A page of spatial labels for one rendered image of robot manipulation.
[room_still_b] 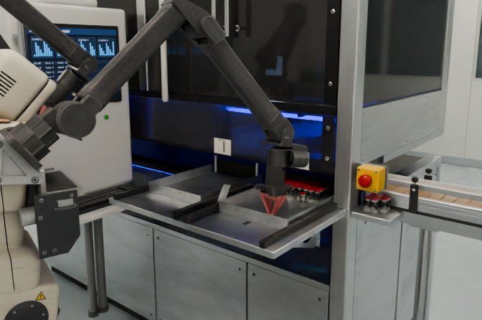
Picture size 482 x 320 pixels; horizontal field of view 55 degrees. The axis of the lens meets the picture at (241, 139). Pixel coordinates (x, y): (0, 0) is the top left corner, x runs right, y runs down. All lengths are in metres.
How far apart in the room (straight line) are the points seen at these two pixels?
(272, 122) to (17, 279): 0.76
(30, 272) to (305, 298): 0.93
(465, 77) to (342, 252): 4.67
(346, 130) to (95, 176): 1.06
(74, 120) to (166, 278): 1.32
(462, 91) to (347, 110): 4.67
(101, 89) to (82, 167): 0.92
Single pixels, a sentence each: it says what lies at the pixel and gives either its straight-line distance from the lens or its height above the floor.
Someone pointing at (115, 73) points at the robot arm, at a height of 1.33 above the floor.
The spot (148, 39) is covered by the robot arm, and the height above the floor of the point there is 1.41.
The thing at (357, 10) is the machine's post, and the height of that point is 1.50.
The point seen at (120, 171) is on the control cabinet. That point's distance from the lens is 2.08.
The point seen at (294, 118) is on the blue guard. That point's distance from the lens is 1.56.
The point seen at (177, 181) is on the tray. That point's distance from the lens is 1.80.
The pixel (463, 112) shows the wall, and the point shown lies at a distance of 6.10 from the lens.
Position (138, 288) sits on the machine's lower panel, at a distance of 2.43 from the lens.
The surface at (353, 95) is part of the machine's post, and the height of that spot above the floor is 1.25.
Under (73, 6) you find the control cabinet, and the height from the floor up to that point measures 1.54.
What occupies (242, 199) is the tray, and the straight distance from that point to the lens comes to 1.57.
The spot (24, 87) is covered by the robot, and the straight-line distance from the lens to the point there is 1.18.
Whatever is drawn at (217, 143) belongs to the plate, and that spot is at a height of 1.03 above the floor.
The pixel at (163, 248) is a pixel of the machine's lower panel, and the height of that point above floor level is 0.50.
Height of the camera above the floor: 1.39
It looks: 11 degrees down
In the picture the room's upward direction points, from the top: straight up
